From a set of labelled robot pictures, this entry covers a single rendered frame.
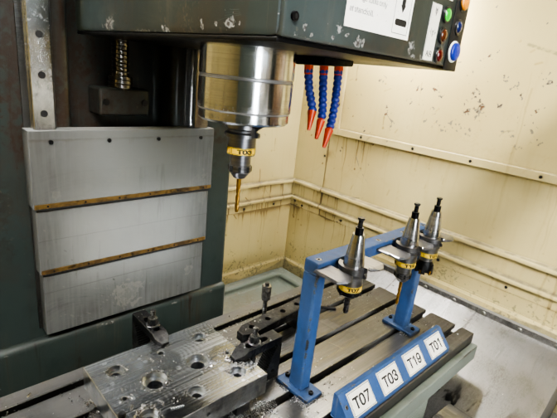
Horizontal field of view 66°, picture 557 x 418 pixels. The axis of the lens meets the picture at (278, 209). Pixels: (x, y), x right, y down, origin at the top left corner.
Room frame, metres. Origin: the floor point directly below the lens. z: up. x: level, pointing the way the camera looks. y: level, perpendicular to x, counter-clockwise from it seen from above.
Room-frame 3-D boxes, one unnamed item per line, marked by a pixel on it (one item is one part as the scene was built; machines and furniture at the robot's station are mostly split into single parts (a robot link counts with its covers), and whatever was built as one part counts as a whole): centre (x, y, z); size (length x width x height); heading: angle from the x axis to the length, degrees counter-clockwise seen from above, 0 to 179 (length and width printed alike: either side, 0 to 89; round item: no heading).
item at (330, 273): (0.78, -0.13, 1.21); 0.07 x 0.05 x 0.01; 45
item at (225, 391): (0.72, 0.17, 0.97); 0.29 x 0.23 x 0.05; 135
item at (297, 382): (0.82, -0.09, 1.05); 0.10 x 0.05 x 0.30; 45
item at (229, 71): (0.75, 0.08, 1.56); 0.16 x 0.16 x 0.12
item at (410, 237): (0.97, -0.32, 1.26); 0.04 x 0.04 x 0.07
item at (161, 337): (0.84, 0.26, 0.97); 0.13 x 0.03 x 0.15; 45
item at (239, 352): (0.82, 0.02, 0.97); 0.13 x 0.03 x 0.15; 135
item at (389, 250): (0.93, -0.29, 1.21); 0.07 x 0.05 x 0.01; 45
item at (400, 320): (1.12, -0.40, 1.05); 0.10 x 0.05 x 0.30; 45
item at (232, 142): (0.75, 0.08, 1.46); 0.05 x 0.05 x 0.03
